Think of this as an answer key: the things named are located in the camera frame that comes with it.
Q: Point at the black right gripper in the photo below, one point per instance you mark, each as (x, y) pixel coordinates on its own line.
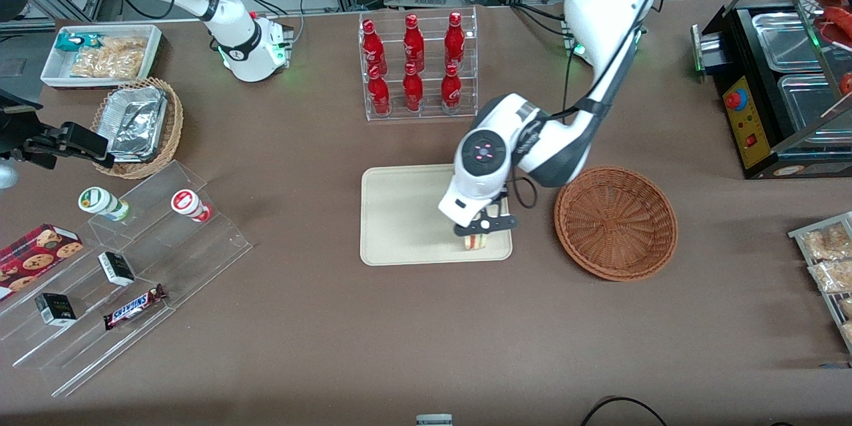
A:
(14, 131)

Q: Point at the triangle sandwich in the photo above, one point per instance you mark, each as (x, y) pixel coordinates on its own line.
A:
(476, 243)

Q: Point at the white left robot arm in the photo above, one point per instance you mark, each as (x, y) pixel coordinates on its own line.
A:
(599, 0)

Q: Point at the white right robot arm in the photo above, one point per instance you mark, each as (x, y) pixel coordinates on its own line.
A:
(233, 20)

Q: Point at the beige rectangular plastic tray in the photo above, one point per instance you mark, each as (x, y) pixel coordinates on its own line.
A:
(406, 213)

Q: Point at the light wicker basket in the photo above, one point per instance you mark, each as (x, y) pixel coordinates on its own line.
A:
(172, 126)

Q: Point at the round brown wicker basket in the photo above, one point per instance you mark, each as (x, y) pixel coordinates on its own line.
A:
(616, 223)

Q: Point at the tray of packaged snacks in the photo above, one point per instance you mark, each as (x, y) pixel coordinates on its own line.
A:
(799, 234)

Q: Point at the stacked foil containers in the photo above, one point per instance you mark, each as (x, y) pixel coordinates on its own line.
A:
(136, 123)

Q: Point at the green lid cup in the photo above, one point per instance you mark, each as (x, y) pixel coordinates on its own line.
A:
(100, 202)

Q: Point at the white rectangular snack bin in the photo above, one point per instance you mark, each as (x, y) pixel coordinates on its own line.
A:
(53, 73)

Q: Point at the clear bag of chips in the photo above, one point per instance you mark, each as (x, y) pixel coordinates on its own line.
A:
(113, 56)

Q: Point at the teal snack packet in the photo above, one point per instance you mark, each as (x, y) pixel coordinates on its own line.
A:
(76, 41)

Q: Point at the red lid cup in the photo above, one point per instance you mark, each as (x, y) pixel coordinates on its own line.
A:
(188, 204)

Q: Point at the red cookie box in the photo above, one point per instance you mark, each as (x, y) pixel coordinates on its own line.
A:
(33, 256)

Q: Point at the small black box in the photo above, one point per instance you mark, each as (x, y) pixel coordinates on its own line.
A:
(55, 309)
(116, 268)

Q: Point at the red cola bottle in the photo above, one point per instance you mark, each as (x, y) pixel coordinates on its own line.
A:
(451, 90)
(414, 43)
(379, 93)
(413, 88)
(373, 46)
(454, 40)

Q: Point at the clear acrylic stepped display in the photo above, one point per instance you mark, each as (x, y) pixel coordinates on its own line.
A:
(200, 259)

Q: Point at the Snickers chocolate bar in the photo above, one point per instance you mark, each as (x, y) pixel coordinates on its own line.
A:
(133, 307)

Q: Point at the clear acrylic bottle rack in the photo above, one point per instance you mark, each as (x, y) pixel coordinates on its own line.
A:
(429, 60)

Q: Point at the small grey white device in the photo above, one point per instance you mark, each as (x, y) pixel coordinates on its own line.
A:
(434, 420)

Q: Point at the black food warmer yellow panel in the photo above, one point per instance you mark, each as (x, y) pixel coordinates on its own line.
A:
(749, 126)

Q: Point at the clear bag of snacks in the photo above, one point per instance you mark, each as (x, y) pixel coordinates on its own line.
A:
(835, 276)
(829, 243)

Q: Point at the steel warmer pan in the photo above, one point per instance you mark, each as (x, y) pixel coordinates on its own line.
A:
(785, 40)
(815, 106)

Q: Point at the silver warmer side bracket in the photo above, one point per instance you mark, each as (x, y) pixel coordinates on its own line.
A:
(709, 50)

